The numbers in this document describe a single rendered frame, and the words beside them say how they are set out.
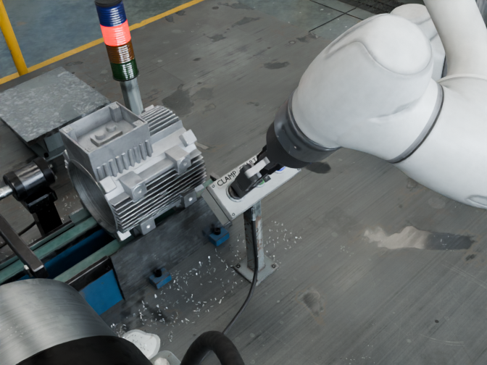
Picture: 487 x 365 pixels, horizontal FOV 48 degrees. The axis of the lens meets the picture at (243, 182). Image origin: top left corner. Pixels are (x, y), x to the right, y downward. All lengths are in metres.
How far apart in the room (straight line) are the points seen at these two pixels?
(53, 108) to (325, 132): 1.01
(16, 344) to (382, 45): 0.50
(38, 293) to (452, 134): 0.52
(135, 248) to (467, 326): 0.63
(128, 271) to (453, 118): 0.70
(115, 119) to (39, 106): 0.53
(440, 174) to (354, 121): 0.11
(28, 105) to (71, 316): 0.92
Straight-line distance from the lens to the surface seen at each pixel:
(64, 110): 1.48
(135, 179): 0.95
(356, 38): 0.54
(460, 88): 0.64
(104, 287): 1.08
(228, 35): 1.98
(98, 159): 0.94
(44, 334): 0.68
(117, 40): 1.28
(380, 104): 0.54
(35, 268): 0.93
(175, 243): 1.12
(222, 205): 0.90
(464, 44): 0.73
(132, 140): 0.96
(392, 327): 1.07
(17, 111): 1.54
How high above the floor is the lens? 1.69
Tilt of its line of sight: 42 degrees down
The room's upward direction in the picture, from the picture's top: 5 degrees counter-clockwise
